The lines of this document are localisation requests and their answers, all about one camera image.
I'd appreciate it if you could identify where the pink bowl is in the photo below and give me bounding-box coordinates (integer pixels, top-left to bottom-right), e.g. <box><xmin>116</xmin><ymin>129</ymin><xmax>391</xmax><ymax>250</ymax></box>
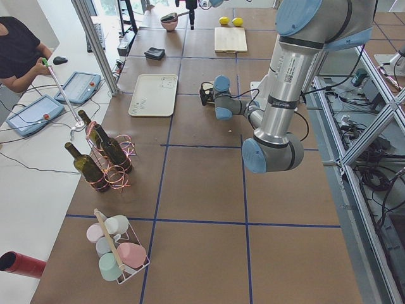
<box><xmin>160</xmin><ymin>13</ymin><xmax>178</xmax><ymax>32</ymax></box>

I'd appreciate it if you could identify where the near teach pendant tablet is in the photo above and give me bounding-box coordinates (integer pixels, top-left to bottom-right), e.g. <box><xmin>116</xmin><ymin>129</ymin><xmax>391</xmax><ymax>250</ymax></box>
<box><xmin>6</xmin><ymin>95</ymin><xmax>65</xmax><ymax>137</ymax></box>

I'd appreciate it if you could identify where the far teach pendant tablet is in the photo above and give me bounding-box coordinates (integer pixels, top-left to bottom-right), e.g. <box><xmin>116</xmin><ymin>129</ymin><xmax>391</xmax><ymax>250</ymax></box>
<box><xmin>62</xmin><ymin>72</ymin><xmax>101</xmax><ymax>105</ymax></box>

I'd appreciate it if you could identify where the aluminium frame post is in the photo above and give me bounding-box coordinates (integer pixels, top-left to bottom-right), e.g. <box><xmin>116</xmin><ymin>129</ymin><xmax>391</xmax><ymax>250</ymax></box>
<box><xmin>71</xmin><ymin>0</ymin><xmax>119</xmax><ymax>96</ymax></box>

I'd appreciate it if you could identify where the white wire cup rack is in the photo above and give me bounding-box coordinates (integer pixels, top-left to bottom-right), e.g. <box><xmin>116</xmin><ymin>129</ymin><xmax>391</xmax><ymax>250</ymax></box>
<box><xmin>86</xmin><ymin>209</ymin><xmax>150</xmax><ymax>284</ymax></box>

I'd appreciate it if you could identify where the cream bear tray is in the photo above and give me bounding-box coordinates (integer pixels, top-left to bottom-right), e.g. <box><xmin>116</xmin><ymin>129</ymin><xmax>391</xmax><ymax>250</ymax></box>
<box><xmin>128</xmin><ymin>74</ymin><xmax>178</xmax><ymax>117</ymax></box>

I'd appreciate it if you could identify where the red cylinder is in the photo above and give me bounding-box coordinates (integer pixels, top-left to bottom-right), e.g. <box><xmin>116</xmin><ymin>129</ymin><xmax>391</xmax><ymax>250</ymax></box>
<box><xmin>1</xmin><ymin>251</ymin><xmax>46</xmax><ymax>279</ymax></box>

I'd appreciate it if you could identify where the middle dark wine bottle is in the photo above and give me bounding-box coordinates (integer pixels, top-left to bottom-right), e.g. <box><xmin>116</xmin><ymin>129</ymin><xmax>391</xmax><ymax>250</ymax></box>
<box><xmin>94</xmin><ymin>123</ymin><xmax>133</xmax><ymax>173</ymax></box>

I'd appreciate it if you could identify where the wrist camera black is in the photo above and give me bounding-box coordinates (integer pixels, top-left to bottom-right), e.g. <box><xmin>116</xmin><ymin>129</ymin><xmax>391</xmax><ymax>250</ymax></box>
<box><xmin>199</xmin><ymin>88</ymin><xmax>215</xmax><ymax>106</ymax></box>

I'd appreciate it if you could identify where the mint green cup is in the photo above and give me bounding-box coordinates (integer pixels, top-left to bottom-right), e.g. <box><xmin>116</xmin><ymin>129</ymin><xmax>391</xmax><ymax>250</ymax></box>
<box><xmin>98</xmin><ymin>253</ymin><xmax>122</xmax><ymax>281</ymax></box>

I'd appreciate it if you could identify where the white round plate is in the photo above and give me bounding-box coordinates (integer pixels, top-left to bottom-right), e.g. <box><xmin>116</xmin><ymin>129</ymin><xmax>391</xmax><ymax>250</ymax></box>
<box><xmin>199</xmin><ymin>82</ymin><xmax>213</xmax><ymax>96</ymax></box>

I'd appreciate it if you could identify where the yellow lemon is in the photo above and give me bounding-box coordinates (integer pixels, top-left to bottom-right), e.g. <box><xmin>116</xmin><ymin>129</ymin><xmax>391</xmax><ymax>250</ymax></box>
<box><xmin>219</xmin><ymin>16</ymin><xmax>230</xmax><ymax>26</ymax></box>
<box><xmin>232</xmin><ymin>17</ymin><xmax>244</xmax><ymax>27</ymax></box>

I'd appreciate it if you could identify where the green wine bottle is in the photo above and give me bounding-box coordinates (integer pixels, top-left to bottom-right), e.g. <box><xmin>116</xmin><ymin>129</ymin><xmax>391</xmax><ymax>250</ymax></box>
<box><xmin>65</xmin><ymin>142</ymin><xmax>110</xmax><ymax>193</ymax></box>
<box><xmin>78</xmin><ymin>110</ymin><xmax>102</xmax><ymax>151</ymax></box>

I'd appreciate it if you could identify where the salmon pink cup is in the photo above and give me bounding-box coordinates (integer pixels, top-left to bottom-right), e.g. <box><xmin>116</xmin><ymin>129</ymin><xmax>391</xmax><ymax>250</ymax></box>
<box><xmin>117</xmin><ymin>243</ymin><xmax>147</xmax><ymax>269</ymax></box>

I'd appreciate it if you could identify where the third robot base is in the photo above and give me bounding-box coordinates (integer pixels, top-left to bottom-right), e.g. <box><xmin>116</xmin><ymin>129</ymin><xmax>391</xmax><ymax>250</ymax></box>
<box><xmin>374</xmin><ymin>46</ymin><xmax>404</xmax><ymax>76</ymax></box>

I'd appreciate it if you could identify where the copper wire bottle rack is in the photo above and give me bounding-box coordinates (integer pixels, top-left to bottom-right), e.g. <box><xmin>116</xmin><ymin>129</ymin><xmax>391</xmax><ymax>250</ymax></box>
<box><xmin>85</xmin><ymin>121</ymin><xmax>137</xmax><ymax>191</ymax></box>

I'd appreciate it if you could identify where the white cup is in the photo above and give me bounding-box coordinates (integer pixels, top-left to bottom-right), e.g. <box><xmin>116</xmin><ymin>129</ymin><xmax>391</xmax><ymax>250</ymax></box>
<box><xmin>104</xmin><ymin>215</ymin><xmax>129</xmax><ymax>234</ymax></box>

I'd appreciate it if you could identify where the black computer mouse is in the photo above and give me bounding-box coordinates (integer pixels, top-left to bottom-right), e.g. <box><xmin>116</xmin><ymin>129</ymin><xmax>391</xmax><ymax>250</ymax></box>
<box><xmin>53</xmin><ymin>56</ymin><xmax>68</xmax><ymax>65</ymax></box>

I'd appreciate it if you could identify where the teach pendant tablet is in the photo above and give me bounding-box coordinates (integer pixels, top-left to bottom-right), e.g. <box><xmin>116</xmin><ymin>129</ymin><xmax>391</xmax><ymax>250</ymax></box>
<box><xmin>62</xmin><ymin>72</ymin><xmax>101</xmax><ymax>105</ymax></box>
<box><xmin>6</xmin><ymin>95</ymin><xmax>65</xmax><ymax>137</ymax></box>

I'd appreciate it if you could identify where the grey folded cloth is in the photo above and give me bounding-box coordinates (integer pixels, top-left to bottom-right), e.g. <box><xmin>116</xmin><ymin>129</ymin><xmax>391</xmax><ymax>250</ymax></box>
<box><xmin>144</xmin><ymin>47</ymin><xmax>165</xmax><ymax>60</ymax></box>

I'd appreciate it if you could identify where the lilac pink cup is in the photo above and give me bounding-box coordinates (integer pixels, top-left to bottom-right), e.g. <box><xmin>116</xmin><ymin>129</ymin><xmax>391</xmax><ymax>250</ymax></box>
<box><xmin>86</xmin><ymin>223</ymin><xmax>104</xmax><ymax>244</ymax></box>

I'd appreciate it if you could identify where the person in black shirt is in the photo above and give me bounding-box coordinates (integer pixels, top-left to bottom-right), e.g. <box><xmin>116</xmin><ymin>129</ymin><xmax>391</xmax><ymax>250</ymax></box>
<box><xmin>1</xmin><ymin>16</ymin><xmax>53</xmax><ymax>93</ymax></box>

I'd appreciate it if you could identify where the black keyboard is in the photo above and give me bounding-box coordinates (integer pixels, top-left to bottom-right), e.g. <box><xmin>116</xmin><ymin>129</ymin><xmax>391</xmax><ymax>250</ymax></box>
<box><xmin>86</xmin><ymin>23</ymin><xmax>106</xmax><ymax>53</ymax></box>

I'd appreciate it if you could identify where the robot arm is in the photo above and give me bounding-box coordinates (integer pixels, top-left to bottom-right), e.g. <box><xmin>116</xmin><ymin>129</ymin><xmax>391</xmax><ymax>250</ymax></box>
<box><xmin>213</xmin><ymin>1</ymin><xmax>377</xmax><ymax>174</ymax></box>
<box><xmin>185</xmin><ymin>0</ymin><xmax>223</xmax><ymax>30</ymax></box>

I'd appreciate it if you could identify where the front green wine bottle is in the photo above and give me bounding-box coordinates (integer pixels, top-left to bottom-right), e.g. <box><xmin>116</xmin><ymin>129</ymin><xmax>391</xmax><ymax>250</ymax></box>
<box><xmin>65</xmin><ymin>142</ymin><xmax>110</xmax><ymax>193</ymax></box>

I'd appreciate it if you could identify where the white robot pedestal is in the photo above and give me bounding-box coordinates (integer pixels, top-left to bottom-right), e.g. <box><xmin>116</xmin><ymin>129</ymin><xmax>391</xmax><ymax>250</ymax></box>
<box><xmin>250</xmin><ymin>77</ymin><xmax>270</xmax><ymax>96</ymax></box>

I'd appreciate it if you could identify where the grey cup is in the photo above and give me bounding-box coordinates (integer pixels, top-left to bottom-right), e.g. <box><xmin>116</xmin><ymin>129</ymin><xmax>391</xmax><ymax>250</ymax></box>
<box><xmin>96</xmin><ymin>237</ymin><xmax>111</xmax><ymax>258</ymax></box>

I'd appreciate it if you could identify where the rear green wine bottle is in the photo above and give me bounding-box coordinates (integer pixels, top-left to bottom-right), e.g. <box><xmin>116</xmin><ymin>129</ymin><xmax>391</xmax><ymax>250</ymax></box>
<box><xmin>78</xmin><ymin>110</ymin><xmax>102</xmax><ymax>151</ymax></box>

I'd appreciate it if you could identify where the silver grabber stick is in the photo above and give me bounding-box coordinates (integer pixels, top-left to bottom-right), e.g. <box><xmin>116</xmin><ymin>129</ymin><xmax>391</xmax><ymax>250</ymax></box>
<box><xmin>41</xmin><ymin>58</ymin><xmax>86</xmax><ymax>142</ymax></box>

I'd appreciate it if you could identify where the right yellow lemon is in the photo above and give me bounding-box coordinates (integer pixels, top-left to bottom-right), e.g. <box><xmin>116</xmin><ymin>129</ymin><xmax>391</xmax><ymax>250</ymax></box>
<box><xmin>232</xmin><ymin>17</ymin><xmax>244</xmax><ymax>27</ymax></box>

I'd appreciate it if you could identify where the left yellow lemon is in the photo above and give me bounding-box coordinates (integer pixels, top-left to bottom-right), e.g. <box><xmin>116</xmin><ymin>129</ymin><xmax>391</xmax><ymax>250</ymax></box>
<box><xmin>219</xmin><ymin>16</ymin><xmax>230</xmax><ymax>26</ymax></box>

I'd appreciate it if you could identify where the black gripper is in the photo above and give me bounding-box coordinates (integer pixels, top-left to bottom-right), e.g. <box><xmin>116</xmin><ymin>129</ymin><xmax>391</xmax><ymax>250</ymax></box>
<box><xmin>185</xmin><ymin>0</ymin><xmax>197</xmax><ymax>30</ymax></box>

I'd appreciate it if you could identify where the wooden cutting board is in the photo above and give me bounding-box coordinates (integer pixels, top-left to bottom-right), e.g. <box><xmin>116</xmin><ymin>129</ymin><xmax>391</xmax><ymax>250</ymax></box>
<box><xmin>214</xmin><ymin>27</ymin><xmax>247</xmax><ymax>53</ymax></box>

